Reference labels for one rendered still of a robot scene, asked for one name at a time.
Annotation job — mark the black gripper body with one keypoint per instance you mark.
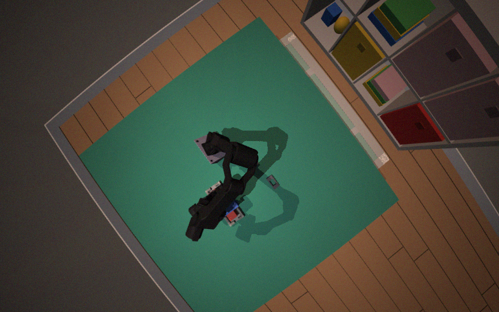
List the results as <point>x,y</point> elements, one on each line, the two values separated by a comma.
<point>208,197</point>

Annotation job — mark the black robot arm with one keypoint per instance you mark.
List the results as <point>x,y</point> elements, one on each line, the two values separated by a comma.
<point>208,214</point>

